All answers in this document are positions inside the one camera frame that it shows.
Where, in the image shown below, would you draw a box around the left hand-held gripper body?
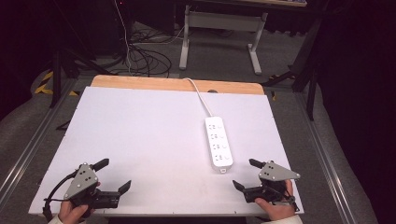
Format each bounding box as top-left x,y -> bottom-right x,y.
63,162 -> 121,210

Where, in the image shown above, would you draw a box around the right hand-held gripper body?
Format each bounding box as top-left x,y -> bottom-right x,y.
243,160 -> 302,203

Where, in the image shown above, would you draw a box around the person's left hand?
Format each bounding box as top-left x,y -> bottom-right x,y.
58,181 -> 103,224

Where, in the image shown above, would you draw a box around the person's right hand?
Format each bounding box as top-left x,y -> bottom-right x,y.
254,179 -> 297,221

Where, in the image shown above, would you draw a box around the white power strip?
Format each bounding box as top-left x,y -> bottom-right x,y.
204,116 -> 234,175

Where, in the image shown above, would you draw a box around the person's left white sleeve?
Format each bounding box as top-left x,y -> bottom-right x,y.
47,215 -> 88,224

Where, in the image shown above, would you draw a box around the person's white sleeve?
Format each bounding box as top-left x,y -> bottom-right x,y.
260,214 -> 304,224
47,215 -> 88,224

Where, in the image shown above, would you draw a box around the person's right white sleeve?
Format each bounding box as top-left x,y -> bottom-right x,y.
260,214 -> 304,224

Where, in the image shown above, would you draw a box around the yellow black floor tape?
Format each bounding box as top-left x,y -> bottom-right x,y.
33,70 -> 79,97

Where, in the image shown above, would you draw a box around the black metal stand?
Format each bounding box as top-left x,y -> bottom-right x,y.
49,0 -> 119,108
261,12 -> 325,121

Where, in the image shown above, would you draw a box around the wooden desk top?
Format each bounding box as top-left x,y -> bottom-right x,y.
192,0 -> 308,8

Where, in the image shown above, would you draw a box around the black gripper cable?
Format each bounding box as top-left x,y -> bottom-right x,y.
42,170 -> 79,223

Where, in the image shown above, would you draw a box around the aluminium floor rail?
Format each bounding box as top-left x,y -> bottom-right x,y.
293,92 -> 355,224
0,77 -> 79,200

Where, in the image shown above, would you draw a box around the white power strip cable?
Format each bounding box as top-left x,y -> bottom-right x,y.
183,77 -> 215,119

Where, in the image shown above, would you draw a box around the black floor cables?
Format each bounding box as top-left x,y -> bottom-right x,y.
125,22 -> 191,78

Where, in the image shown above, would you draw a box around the thin white hanging cable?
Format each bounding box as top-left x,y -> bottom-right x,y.
114,0 -> 133,76

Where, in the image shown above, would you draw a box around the white metal desk frame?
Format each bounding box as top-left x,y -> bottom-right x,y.
178,4 -> 269,76

